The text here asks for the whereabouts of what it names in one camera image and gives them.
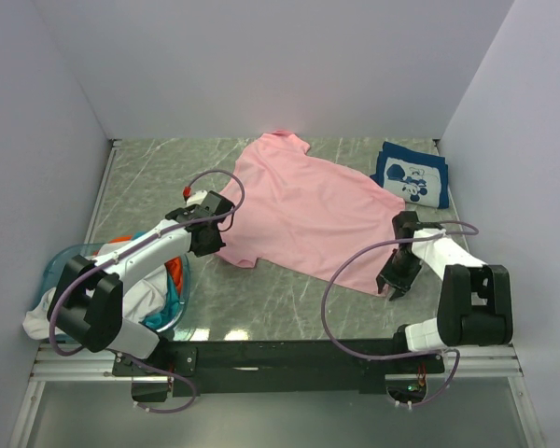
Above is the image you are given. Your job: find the folded blue printed t shirt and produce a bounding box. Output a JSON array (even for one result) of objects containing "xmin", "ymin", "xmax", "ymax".
[{"xmin": 371, "ymin": 141, "xmax": 450, "ymax": 209}]

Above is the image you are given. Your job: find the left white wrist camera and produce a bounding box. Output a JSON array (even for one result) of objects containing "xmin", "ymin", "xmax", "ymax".
[{"xmin": 183, "ymin": 187, "xmax": 208, "ymax": 207}]

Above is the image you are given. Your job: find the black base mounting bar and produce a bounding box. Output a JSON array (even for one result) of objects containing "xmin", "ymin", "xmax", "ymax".
[{"xmin": 111, "ymin": 339, "xmax": 444, "ymax": 403}]

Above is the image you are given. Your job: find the pink t shirt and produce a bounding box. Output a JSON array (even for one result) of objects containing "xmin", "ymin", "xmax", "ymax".
[{"xmin": 217, "ymin": 132, "xmax": 405, "ymax": 294}]

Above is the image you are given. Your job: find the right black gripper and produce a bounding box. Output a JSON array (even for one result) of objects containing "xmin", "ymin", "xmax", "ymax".
[{"xmin": 375, "ymin": 249, "xmax": 422, "ymax": 300}]

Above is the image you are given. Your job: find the white t shirt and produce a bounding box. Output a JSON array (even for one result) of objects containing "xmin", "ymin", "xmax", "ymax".
[{"xmin": 21, "ymin": 242, "xmax": 174, "ymax": 341}]

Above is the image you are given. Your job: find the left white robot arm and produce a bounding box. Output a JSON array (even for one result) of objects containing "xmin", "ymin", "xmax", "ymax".
[{"xmin": 48, "ymin": 191, "xmax": 236, "ymax": 375}]

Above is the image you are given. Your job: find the teal t shirt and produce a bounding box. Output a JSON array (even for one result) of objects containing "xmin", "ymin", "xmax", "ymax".
[{"xmin": 133, "ymin": 256, "xmax": 190, "ymax": 330}]

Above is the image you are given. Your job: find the orange t shirt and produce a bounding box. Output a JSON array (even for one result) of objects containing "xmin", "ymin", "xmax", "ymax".
[{"xmin": 107, "ymin": 231, "xmax": 184, "ymax": 294}]

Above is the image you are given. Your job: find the blue plastic laundry basket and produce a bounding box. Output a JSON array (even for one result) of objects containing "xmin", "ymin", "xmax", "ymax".
[{"xmin": 41, "ymin": 242, "xmax": 191, "ymax": 345}]

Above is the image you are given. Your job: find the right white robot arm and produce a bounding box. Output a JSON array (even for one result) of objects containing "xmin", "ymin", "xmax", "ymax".
[{"xmin": 376, "ymin": 211, "xmax": 513, "ymax": 372}]

